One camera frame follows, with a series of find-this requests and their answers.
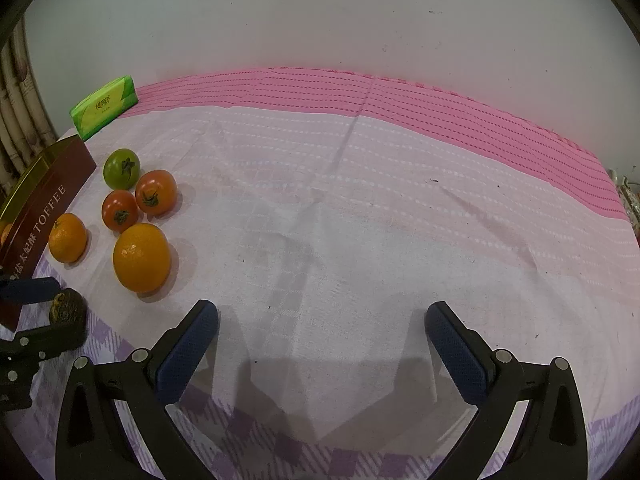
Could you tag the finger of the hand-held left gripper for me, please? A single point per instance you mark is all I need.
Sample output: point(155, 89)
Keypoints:
point(55, 337)
point(30, 289)

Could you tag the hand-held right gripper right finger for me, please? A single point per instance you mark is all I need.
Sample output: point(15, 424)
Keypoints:
point(456, 355)

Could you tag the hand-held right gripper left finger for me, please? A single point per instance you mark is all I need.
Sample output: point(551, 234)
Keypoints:
point(185, 355)

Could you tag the dark brown round fruit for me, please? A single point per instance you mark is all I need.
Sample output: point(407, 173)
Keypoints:
point(67, 305)

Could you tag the dark red gold tin box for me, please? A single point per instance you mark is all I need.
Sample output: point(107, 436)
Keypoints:
point(45, 210)

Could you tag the large orange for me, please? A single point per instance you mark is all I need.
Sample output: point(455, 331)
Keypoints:
point(141, 258)

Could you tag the small red tomato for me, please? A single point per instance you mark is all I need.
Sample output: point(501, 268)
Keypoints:
point(120, 210)

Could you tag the green tomato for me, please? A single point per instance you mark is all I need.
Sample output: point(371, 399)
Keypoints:
point(121, 169)

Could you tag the beige bamboo pattern curtain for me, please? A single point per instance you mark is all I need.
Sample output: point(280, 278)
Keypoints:
point(20, 110)

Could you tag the pink and purple checked cloth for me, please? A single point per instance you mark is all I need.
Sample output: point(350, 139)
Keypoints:
point(350, 210)

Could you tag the green tissue pack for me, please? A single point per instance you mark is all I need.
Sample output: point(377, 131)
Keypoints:
point(102, 105)

